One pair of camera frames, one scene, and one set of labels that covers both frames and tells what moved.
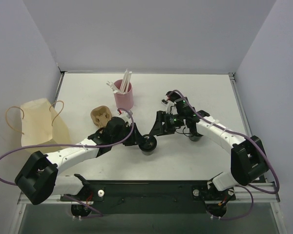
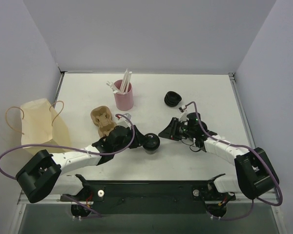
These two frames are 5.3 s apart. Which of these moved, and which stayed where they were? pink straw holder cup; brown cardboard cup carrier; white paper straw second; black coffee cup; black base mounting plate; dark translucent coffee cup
Moved: black coffee cup; dark translucent coffee cup
Stayed: white paper straw second; brown cardboard cup carrier; black base mounting plate; pink straw holder cup
